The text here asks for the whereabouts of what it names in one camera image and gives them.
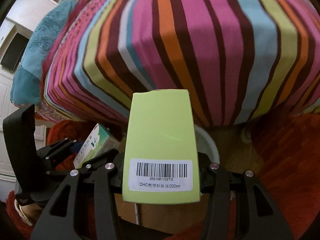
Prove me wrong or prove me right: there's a striped colourful bedspread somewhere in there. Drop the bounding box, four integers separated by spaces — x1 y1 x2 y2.
39 0 319 127

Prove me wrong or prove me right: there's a green box with barcode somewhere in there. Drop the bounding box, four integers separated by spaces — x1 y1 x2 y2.
122 89 200 205

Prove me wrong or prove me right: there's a white green medicine box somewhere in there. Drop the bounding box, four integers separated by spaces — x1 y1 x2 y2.
73 124 120 168

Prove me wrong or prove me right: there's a black television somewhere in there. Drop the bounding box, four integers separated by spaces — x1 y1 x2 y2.
1 33 29 72

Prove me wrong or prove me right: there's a white wardrobe cabinet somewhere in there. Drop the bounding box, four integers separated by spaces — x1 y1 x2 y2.
0 0 71 181

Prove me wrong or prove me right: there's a pale green mesh wastebasket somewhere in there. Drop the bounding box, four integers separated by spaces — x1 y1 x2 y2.
194 125 220 164

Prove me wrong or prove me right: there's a person's left hand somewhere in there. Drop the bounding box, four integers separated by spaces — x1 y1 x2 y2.
14 200 43 226

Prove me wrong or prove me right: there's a teal fuzzy blanket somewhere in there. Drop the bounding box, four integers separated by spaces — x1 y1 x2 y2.
10 0 78 108

